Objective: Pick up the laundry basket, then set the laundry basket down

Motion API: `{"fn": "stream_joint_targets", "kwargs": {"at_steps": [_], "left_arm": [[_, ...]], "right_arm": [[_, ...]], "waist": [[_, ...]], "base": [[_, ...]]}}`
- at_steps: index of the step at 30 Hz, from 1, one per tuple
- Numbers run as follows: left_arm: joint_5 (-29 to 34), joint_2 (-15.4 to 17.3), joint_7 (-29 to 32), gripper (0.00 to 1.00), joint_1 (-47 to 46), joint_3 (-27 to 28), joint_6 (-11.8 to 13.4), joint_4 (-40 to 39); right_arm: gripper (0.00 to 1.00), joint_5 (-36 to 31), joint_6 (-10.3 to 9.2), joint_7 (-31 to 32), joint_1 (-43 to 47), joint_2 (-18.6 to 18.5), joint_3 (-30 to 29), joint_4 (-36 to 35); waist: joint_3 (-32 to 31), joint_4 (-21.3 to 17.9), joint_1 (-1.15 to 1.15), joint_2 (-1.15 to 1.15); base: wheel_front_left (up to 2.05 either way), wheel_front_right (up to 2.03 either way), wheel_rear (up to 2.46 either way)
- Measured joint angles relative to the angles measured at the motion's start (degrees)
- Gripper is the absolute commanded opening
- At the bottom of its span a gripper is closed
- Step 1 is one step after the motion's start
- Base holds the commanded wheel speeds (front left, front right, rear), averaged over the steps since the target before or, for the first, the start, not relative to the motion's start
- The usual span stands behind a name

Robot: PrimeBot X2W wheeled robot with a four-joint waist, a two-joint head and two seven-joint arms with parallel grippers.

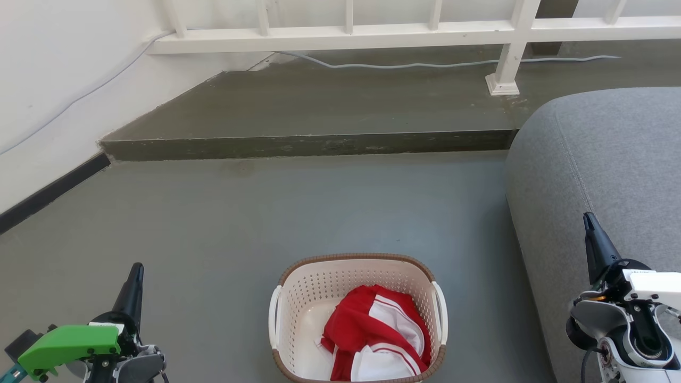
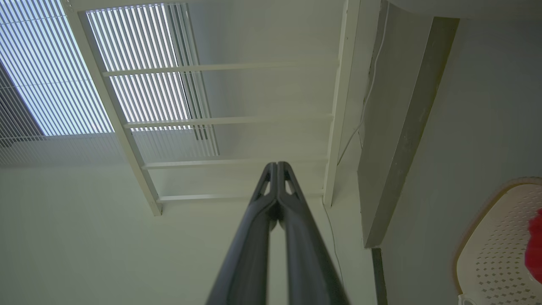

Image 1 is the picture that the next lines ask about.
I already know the raised concrete step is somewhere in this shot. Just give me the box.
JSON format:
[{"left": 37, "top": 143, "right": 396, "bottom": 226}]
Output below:
[{"left": 98, "top": 40, "right": 681, "bottom": 162}]

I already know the white wooden railing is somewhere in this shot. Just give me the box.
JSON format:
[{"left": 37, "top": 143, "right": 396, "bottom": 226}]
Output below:
[{"left": 147, "top": 0, "right": 681, "bottom": 97}]

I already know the thin grey cable on wall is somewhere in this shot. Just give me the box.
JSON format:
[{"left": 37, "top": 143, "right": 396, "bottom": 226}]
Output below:
[{"left": 0, "top": 29, "right": 177, "bottom": 156}]

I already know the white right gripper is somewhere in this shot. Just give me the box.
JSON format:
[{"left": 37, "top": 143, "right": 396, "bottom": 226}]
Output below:
[{"left": 583, "top": 212, "right": 681, "bottom": 313}]

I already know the black baseboard strip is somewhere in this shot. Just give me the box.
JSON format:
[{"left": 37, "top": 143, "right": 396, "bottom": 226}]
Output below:
[{"left": 0, "top": 152, "right": 112, "bottom": 235}]

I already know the cream perforated laundry basket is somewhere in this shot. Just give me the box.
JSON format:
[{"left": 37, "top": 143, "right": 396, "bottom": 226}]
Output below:
[{"left": 268, "top": 253, "right": 449, "bottom": 383}]

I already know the red and white garment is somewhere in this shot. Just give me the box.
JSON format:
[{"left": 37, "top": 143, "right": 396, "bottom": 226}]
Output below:
[{"left": 320, "top": 284, "right": 433, "bottom": 382}]

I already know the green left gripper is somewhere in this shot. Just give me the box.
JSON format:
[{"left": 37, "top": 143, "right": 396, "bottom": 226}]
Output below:
[{"left": 18, "top": 262, "right": 145, "bottom": 383}]

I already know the grey fabric sofa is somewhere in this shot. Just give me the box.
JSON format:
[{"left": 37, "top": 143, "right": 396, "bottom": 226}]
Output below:
[{"left": 505, "top": 86, "right": 681, "bottom": 383}]

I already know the teal cable connector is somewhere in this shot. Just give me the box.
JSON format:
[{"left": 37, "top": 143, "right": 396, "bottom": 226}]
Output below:
[{"left": 0, "top": 364, "right": 28, "bottom": 383}]

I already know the grey cable on floor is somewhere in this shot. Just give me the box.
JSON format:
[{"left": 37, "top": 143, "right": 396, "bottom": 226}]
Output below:
[{"left": 276, "top": 51, "right": 622, "bottom": 70}]

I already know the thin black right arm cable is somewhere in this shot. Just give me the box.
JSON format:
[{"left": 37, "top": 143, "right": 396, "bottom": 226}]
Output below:
[{"left": 579, "top": 345, "right": 604, "bottom": 383}]

